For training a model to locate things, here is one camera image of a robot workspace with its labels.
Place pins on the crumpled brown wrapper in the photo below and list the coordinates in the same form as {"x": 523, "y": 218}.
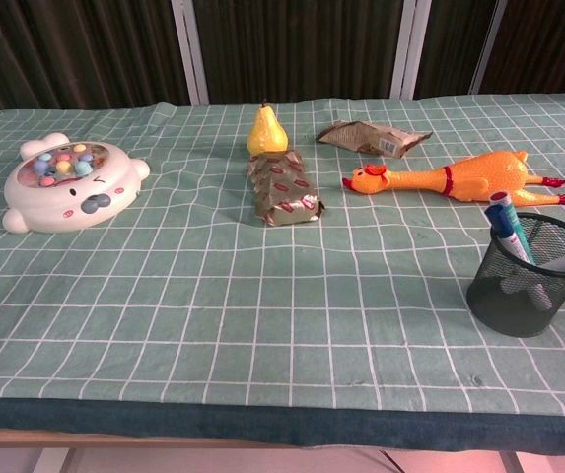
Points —
{"x": 361, "y": 135}

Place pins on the white seal fishing toy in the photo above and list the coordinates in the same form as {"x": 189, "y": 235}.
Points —
{"x": 55, "y": 202}

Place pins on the gold foil snack package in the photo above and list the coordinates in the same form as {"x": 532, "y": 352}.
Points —
{"x": 282, "y": 189}

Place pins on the yellow pear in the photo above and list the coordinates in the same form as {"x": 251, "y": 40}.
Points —
{"x": 266, "y": 133}

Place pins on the black mesh pen holder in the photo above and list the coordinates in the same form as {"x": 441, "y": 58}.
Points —
{"x": 501, "y": 310}

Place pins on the orange rubber chicken toy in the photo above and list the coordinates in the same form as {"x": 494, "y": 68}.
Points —
{"x": 479, "y": 175}

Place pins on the wooden table edge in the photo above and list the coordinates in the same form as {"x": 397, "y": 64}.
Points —
{"x": 65, "y": 437}

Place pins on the white frame post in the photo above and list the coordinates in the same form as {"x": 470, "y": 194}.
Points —
{"x": 489, "y": 44}
{"x": 189, "y": 49}
{"x": 410, "y": 44}

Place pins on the grey table leg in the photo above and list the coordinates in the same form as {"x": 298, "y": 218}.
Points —
{"x": 52, "y": 461}
{"x": 511, "y": 463}

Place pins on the green checked tablecloth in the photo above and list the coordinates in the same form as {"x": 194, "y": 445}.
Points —
{"x": 213, "y": 305}

